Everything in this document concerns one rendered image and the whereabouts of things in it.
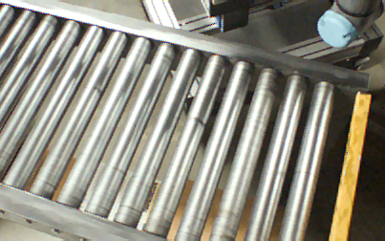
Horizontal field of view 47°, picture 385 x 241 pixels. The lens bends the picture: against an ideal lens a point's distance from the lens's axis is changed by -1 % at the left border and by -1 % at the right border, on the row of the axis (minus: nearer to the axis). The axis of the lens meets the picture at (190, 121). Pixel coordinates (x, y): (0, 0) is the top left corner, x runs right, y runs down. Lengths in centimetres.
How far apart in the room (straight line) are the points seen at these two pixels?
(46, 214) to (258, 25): 127
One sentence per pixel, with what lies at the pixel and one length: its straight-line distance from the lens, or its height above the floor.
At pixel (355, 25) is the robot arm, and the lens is 88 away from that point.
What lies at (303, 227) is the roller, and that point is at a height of 80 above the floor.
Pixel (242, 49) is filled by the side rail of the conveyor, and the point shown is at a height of 80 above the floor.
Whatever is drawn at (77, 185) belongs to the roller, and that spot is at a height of 80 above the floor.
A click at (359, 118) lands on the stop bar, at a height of 82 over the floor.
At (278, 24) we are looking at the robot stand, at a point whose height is 21.
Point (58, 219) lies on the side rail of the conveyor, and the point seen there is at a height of 80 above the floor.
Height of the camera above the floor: 166
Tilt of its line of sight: 61 degrees down
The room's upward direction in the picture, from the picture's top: 5 degrees counter-clockwise
